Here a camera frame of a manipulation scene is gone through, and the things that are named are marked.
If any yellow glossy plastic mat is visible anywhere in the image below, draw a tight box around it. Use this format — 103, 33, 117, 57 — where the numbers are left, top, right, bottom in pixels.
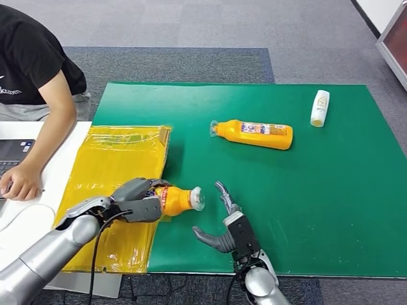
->
52, 125, 172, 274

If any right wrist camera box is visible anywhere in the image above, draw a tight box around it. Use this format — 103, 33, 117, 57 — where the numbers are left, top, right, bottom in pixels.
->
227, 212, 262, 262

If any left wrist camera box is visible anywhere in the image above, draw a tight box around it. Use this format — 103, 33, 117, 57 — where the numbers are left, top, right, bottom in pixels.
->
121, 196, 163, 224

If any tan tape piece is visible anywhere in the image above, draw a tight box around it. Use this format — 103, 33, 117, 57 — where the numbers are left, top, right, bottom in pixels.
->
158, 127, 171, 147

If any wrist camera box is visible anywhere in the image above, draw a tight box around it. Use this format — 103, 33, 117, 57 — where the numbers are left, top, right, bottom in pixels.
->
227, 212, 262, 262
121, 196, 163, 224

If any silver framed dark panel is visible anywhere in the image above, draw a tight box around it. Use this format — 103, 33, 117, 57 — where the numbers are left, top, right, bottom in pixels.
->
375, 0, 407, 92

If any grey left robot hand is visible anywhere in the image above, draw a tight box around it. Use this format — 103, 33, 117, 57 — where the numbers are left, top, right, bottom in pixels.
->
110, 177, 173, 204

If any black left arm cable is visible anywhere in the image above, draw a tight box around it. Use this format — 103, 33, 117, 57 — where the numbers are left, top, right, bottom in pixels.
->
88, 209, 134, 305

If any small white bottle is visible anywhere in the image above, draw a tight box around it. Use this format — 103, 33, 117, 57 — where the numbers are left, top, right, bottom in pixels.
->
310, 89, 330, 128

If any person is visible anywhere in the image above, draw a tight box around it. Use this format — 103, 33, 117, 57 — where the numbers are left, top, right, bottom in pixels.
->
0, 3, 91, 122

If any orange bottle clear cap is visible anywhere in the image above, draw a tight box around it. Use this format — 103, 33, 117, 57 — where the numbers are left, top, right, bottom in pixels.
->
208, 119, 294, 151
144, 185, 206, 218

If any dark laptop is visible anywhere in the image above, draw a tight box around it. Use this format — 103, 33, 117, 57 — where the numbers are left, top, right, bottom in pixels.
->
0, 139, 35, 200

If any white table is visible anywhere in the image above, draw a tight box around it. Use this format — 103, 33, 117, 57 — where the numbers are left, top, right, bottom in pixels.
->
0, 121, 122, 300

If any green table mat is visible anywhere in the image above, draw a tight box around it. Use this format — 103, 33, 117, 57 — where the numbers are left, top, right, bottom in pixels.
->
92, 82, 407, 279

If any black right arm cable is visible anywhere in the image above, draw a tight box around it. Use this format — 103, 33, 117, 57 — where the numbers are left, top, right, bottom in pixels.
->
226, 259, 252, 305

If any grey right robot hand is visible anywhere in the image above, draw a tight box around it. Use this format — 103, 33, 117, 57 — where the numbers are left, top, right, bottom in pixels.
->
192, 180, 243, 254

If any person's hand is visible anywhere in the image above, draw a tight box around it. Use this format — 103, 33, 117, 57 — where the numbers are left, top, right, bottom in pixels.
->
0, 163, 43, 202

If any thin white cable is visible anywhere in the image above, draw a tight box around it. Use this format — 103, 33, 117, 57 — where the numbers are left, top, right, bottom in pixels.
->
0, 203, 56, 236

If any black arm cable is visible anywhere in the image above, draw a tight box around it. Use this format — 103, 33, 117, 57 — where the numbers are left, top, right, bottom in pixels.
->
226, 259, 252, 305
88, 209, 134, 305

